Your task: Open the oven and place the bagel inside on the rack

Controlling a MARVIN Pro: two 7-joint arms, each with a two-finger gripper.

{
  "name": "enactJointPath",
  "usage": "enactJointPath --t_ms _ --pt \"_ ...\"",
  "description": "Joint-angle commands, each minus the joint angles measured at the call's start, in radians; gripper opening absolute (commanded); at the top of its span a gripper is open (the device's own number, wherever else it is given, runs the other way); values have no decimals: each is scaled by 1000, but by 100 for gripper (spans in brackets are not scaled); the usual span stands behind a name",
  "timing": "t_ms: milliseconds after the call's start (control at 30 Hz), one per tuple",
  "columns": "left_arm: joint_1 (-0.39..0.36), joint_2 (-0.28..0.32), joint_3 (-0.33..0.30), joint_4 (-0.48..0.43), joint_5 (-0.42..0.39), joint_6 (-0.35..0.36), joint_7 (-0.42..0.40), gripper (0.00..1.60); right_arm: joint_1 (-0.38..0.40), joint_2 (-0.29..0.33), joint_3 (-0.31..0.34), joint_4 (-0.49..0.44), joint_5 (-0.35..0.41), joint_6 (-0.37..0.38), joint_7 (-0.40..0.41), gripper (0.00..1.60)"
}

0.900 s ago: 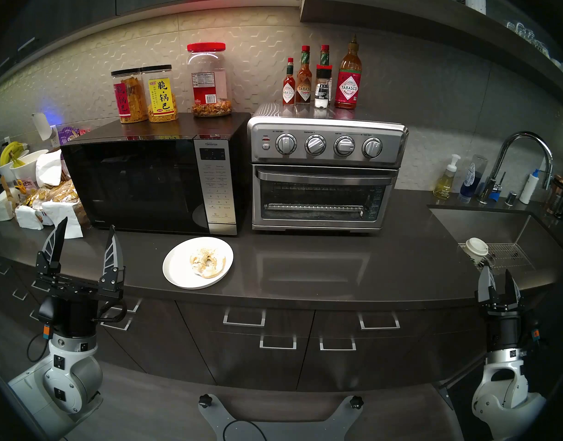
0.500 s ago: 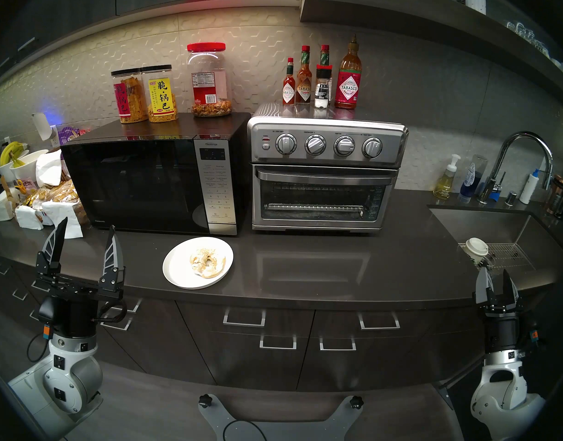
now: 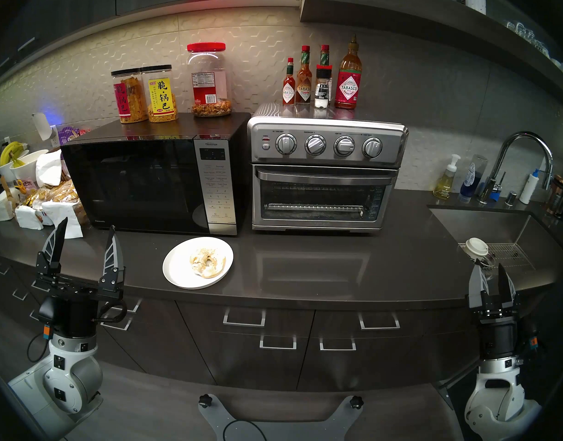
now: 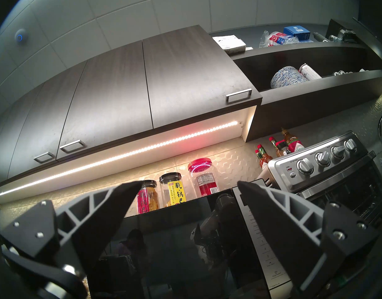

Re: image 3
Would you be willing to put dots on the yellow liquid soap dispenser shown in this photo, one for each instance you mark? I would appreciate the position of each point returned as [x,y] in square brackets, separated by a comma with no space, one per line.
[444,185]

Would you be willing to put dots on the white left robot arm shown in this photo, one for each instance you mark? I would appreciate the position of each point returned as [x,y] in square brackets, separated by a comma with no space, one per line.
[72,375]

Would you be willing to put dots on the large Tabasco sauce bottle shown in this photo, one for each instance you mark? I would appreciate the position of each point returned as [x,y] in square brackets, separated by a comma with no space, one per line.
[348,91]

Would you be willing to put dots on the foil lined oven tray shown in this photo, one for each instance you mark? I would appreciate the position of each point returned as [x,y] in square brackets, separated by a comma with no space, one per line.
[309,207]

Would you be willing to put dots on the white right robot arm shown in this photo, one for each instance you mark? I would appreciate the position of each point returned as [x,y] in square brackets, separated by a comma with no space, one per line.
[492,394]

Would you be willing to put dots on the small chrome sink button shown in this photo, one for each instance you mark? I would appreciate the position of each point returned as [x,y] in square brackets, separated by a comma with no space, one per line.
[511,198]

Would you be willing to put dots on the stainless steel toaster oven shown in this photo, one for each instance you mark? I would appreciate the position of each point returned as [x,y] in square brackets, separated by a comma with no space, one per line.
[327,123]

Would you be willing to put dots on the purple snack bag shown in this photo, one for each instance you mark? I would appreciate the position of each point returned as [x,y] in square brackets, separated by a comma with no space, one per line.
[67,133]

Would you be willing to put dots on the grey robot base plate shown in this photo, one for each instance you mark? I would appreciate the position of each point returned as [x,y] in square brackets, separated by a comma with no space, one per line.
[217,421]

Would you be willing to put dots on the medium orange Tabasco bottle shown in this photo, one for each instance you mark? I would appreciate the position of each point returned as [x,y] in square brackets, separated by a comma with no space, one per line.
[304,91]

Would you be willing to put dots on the pale bagel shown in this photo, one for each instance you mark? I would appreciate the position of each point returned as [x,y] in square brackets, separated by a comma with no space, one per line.
[217,266]

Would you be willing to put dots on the large red lid jar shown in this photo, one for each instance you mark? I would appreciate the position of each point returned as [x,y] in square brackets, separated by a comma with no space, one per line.
[208,91]

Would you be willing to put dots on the brown glass bottle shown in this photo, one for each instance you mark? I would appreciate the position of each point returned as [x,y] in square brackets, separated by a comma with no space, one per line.
[558,194]

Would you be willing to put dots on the dark wall shelf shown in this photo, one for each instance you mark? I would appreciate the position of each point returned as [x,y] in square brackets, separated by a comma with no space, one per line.
[424,19]

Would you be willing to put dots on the large white paper bag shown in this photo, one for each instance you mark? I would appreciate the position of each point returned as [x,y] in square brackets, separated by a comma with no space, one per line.
[67,222]

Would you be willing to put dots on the dark lower kitchen cabinet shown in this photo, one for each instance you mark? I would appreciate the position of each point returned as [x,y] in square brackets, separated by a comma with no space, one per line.
[263,371]

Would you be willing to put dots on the black microwave oven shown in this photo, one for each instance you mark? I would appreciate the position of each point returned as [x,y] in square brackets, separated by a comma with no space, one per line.
[139,187]

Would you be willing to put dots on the black base plate knob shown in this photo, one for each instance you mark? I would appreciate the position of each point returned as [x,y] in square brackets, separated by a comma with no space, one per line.
[205,400]
[356,402]

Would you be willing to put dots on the small white paper bag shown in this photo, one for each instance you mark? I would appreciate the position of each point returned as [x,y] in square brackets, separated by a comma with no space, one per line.
[28,217]

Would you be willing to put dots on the round white plate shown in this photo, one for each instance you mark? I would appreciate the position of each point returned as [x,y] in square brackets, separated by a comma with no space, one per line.
[178,270]

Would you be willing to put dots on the blue dish soap bottle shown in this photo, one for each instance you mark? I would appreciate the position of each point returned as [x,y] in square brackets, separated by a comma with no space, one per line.
[469,178]

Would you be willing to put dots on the small red Tabasco bottle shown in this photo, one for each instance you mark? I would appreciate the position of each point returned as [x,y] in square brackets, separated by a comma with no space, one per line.
[288,93]

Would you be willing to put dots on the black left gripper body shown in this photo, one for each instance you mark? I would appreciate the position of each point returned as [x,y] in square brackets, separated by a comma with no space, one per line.
[74,316]

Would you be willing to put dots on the green label Tabasco bottle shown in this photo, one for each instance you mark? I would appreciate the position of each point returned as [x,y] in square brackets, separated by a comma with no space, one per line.
[324,56]

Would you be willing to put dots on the glass toaster oven door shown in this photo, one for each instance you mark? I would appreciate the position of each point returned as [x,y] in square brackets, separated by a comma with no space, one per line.
[325,176]

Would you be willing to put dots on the chrome gooseneck faucet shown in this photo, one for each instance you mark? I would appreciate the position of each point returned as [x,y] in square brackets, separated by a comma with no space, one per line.
[522,135]

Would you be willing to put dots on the clear bag of bread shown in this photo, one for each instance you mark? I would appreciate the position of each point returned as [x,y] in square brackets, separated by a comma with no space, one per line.
[63,192]

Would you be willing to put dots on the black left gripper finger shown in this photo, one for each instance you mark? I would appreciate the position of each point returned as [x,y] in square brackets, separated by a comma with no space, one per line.
[51,261]
[112,274]

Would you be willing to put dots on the yellow banana bunch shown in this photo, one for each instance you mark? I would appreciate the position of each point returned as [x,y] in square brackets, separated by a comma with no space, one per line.
[10,151]

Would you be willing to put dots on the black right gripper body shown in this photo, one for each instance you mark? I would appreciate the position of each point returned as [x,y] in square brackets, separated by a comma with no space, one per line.
[497,334]

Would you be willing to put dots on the red label snack jar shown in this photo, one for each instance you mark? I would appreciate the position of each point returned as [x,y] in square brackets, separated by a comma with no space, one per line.
[125,100]

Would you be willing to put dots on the black cap salt grinder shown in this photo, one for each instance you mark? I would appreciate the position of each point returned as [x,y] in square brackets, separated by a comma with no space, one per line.
[322,88]

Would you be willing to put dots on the white bottle with blue cap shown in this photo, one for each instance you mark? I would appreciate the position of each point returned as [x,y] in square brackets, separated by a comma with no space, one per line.
[528,189]

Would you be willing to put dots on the stainless steel sink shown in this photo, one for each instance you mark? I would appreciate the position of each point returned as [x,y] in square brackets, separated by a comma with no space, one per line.
[483,224]

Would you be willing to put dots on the yellow label snack jar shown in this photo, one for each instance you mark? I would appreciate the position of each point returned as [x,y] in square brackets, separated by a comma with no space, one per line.
[161,95]

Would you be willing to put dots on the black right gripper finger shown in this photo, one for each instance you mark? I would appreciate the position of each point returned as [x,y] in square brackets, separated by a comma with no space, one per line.
[507,295]
[478,293]

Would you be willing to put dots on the silver oven knob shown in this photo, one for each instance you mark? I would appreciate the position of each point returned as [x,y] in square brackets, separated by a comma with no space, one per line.
[286,144]
[372,147]
[344,146]
[315,144]

